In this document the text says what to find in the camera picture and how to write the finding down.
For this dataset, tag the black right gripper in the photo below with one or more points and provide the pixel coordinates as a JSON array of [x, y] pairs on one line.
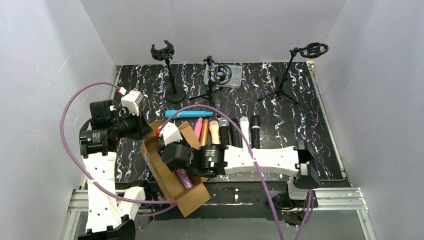
[[170, 155]]

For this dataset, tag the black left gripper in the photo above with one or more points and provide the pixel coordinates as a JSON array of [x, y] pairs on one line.
[[141, 124]]

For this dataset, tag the purple glitter microphone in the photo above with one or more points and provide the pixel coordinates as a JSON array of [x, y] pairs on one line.
[[185, 178]]

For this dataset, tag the gold microphone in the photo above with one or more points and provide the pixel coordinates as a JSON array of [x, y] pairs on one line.
[[204, 134]]

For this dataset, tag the pink microphone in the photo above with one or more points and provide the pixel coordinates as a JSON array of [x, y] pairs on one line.
[[198, 127]]

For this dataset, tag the turquoise blue microphone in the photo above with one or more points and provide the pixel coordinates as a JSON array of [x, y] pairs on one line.
[[189, 114]]

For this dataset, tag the brown cardboard box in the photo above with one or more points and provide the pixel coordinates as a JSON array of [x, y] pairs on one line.
[[188, 200]]

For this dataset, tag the beige microphone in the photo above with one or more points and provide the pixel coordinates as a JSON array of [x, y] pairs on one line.
[[214, 131]]

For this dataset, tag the black glitter silver-mesh microphone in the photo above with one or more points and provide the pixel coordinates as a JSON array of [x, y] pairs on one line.
[[223, 131]]

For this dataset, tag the black round-base microphone stand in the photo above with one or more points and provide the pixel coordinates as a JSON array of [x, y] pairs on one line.
[[174, 94]]

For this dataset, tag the black orange-tipped microphone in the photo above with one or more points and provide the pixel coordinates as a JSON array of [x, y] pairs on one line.
[[236, 139]]

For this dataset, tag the white microphone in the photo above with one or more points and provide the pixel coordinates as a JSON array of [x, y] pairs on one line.
[[245, 129]]

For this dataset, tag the black white-banded microphone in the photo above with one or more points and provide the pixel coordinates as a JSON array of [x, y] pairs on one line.
[[255, 131]]

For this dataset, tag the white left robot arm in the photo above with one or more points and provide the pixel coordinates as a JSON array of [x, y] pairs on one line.
[[109, 218]]

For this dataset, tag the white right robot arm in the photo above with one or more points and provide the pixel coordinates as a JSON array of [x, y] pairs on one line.
[[298, 162]]

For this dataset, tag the clear plastic organizer box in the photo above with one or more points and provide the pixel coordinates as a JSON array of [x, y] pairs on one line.
[[236, 79]]

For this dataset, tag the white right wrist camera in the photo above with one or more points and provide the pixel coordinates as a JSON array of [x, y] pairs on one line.
[[169, 134]]

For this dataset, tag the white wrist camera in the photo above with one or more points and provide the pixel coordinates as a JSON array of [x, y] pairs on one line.
[[169, 134], [131, 101]]

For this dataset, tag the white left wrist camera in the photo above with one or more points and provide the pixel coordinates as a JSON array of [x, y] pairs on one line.
[[131, 101]]

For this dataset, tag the aluminium frame rail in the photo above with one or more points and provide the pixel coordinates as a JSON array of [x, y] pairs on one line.
[[326, 199]]

